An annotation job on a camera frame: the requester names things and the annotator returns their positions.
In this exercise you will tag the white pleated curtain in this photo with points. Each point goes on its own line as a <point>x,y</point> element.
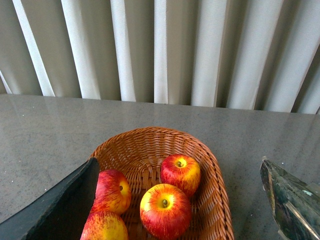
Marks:
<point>237,54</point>

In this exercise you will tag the red yellow apple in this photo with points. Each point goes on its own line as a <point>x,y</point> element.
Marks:
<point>104,225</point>
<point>113,192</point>

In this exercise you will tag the red yellow apple lower left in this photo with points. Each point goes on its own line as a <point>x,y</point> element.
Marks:
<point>104,225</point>

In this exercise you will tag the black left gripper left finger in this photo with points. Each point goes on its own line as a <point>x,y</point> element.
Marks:
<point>61,212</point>

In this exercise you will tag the red yellow apple upper left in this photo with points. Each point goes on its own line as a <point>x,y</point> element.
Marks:
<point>113,192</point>

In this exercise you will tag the worn left gripper right finger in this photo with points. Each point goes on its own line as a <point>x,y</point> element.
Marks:
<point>295,205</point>

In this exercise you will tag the left wicker basket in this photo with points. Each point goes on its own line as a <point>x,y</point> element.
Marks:
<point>139,153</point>

